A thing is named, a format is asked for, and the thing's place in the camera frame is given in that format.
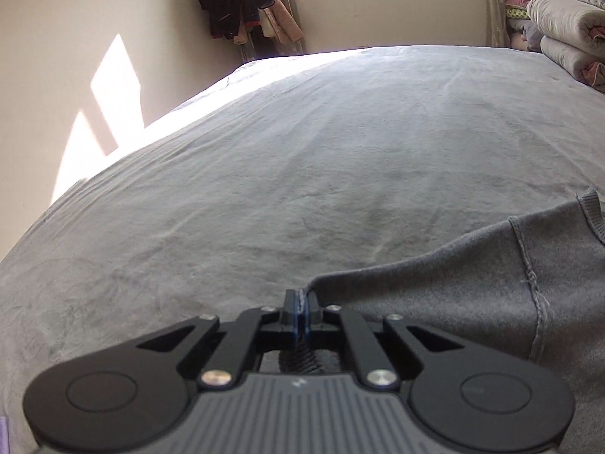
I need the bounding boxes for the pink hanging garments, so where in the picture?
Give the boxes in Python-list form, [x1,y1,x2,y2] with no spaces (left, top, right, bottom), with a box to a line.
[234,0,304,47]

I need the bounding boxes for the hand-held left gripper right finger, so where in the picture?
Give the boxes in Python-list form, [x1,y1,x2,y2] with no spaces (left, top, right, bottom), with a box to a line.
[299,292,467,392]

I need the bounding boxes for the grey knit sweater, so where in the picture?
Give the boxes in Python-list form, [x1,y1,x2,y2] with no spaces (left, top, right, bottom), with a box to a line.
[276,188,605,454]

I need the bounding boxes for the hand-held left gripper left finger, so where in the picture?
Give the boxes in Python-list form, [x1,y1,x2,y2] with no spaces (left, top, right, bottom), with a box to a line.
[135,288,300,392]

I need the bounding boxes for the pink patterned cushion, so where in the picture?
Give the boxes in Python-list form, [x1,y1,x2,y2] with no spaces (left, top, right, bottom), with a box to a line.
[505,0,538,22]

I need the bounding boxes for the bed with grey sheet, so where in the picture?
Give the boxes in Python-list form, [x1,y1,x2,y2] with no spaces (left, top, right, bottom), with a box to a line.
[0,45,605,454]

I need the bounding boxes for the folded grey pink quilt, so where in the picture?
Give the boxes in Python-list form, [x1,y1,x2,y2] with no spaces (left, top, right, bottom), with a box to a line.
[526,0,605,94]

